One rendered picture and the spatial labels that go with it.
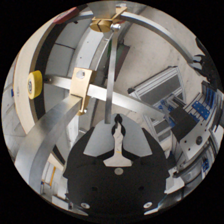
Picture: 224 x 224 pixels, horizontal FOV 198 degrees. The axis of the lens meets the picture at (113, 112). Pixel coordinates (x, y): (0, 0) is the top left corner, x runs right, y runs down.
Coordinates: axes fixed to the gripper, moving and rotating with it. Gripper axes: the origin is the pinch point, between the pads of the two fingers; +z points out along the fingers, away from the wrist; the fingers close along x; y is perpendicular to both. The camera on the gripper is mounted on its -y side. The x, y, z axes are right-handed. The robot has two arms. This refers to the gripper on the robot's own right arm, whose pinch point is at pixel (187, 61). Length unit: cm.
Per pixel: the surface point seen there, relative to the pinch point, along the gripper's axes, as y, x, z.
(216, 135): 232, 26, -44
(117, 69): -20.1, -17.5, 12.3
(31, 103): -46, -33, -6
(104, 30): -26.6, -8.6, -1.0
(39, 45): -46.5, -11.8, -6.5
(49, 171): -344, -749, -75
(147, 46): 3, 41, 83
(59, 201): -28, -52, -34
